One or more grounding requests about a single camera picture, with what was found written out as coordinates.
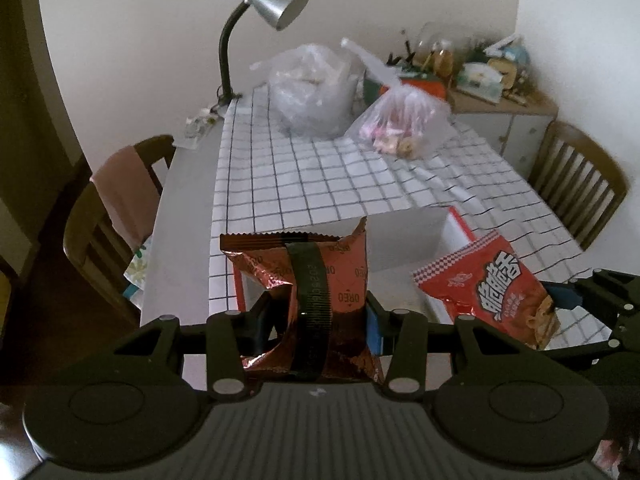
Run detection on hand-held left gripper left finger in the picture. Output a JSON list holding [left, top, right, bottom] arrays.
[[112, 292, 281, 403]]

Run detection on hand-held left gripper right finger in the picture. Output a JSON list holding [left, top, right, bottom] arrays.
[[364, 290, 531, 401]]

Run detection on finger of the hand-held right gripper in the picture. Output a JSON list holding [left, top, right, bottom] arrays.
[[542, 332, 640, 376], [542, 269, 640, 331]]

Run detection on brown cookie packet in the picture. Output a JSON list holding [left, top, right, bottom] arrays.
[[220, 217, 386, 383]]

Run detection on red chip packet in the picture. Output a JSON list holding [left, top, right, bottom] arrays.
[[412, 230, 561, 351]]

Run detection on red cardboard box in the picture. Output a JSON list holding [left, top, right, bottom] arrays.
[[232, 205, 476, 331]]

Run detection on wooden slatted chair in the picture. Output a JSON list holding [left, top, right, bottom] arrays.
[[527, 120, 628, 251]]

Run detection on floral seat cushion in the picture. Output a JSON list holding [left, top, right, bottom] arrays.
[[122, 235, 153, 301]]

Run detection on checked white tablecloth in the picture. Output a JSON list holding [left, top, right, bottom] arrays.
[[209, 82, 611, 351]]

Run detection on white wood-topped cabinet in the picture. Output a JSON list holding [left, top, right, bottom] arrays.
[[447, 87, 558, 178]]

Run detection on pink towel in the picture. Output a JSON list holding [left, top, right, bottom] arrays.
[[90, 144, 163, 253]]

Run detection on wooden chair with towel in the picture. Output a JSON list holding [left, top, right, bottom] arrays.
[[62, 134, 176, 311]]

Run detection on plastic bag of pink sweets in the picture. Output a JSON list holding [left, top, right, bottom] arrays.
[[341, 37, 453, 158]]

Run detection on white power strip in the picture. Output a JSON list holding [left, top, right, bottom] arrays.
[[184, 105, 223, 138]]

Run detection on tissue box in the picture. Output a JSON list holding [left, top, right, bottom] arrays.
[[457, 62, 503, 103]]

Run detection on clear plastic bag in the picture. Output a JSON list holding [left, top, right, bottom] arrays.
[[250, 42, 363, 136]]

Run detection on dark green container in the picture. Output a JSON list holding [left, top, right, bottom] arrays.
[[362, 72, 388, 106]]

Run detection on light blue container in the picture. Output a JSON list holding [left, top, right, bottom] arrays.
[[505, 42, 531, 68]]

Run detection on orange container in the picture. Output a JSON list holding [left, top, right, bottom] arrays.
[[378, 77, 447, 101]]

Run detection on glass jar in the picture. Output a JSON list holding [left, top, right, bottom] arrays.
[[430, 42, 456, 78]]

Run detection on black branch rack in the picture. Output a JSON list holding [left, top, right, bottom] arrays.
[[387, 30, 418, 68]]

